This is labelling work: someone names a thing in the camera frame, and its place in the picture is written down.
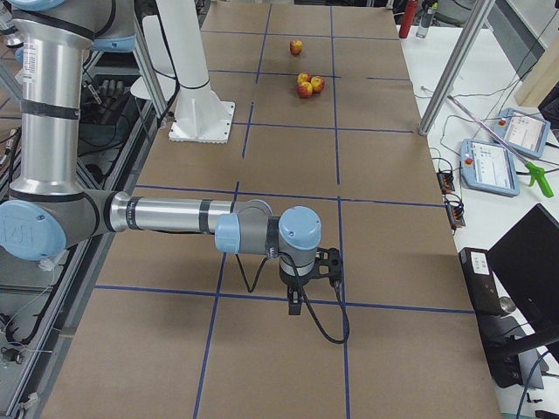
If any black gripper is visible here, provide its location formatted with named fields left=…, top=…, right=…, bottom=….
left=279, top=259, right=318, bottom=315

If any lone red yellow apple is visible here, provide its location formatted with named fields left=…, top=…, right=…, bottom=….
left=289, top=39, right=303, bottom=56

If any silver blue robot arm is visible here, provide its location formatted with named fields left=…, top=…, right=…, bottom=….
left=1, top=1, right=321, bottom=314

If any brown paper table mat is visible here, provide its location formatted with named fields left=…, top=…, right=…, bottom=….
left=41, top=3, right=503, bottom=419

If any near orange connector board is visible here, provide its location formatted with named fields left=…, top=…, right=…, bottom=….
left=443, top=192, right=466, bottom=232

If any orange connector board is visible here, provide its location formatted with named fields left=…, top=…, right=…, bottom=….
left=443, top=192, right=466, bottom=232
left=433, top=157, right=455, bottom=194

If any black computer box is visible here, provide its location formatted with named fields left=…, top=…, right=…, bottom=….
left=459, top=247, right=516, bottom=317

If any far orange connector board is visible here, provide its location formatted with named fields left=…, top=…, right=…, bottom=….
left=433, top=157, right=455, bottom=194

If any front red yellow apple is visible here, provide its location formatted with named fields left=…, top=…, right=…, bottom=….
left=296, top=81, right=314, bottom=99

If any right red yellow apple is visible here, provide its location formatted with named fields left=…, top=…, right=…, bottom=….
left=310, top=76, right=325, bottom=94

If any rear red yellow apple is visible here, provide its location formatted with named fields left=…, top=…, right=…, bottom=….
left=297, top=72, right=312, bottom=85

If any near blue teach pendant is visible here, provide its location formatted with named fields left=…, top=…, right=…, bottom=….
left=459, top=139, right=520, bottom=197

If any blue teach pendant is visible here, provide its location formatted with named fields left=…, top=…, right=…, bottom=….
left=493, top=108, right=550, bottom=159
left=459, top=139, right=520, bottom=197

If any black monitor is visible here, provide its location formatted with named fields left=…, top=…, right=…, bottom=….
left=488, top=203, right=558, bottom=330

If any far blue teach pendant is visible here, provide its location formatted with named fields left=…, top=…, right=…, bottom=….
left=493, top=108, right=550, bottom=159

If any clear water bottle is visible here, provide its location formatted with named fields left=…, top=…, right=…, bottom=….
left=416, top=0, right=438, bottom=38

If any red bottle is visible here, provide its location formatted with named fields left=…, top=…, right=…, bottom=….
left=398, top=0, right=418, bottom=39

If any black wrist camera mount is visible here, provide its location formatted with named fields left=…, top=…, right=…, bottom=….
left=314, top=247, right=344, bottom=291

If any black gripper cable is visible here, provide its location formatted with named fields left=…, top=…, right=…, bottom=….
left=236, top=251, right=351, bottom=346

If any white pedestal base plate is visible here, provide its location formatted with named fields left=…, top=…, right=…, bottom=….
left=169, top=86, right=236, bottom=144

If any aluminium side rail frame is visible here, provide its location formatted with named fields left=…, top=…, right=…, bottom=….
left=1, top=98, right=158, bottom=418

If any green handled grabber stick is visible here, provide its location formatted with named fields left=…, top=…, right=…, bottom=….
left=446, top=94, right=554, bottom=198

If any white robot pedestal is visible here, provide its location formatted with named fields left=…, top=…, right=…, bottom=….
left=141, top=0, right=210, bottom=100

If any aluminium frame post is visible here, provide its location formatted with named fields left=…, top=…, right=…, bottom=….
left=418, top=0, right=495, bottom=136

